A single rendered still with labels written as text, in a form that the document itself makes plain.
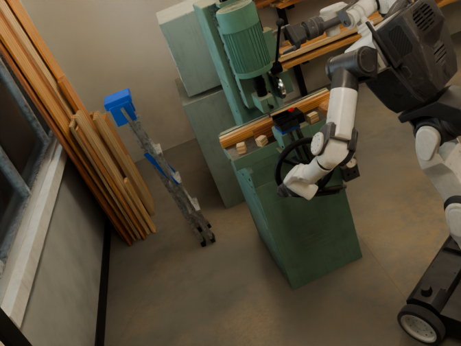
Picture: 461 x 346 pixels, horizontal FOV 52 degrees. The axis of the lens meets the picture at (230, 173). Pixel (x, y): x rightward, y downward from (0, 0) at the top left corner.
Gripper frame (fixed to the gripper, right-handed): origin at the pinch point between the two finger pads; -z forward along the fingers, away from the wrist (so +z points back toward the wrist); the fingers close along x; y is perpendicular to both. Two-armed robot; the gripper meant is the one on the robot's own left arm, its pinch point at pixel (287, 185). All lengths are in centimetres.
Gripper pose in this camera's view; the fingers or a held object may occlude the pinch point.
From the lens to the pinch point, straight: 203.1
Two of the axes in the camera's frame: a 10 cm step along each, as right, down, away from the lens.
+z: 0.7, -0.5, -10.0
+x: 7.6, -6.5, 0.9
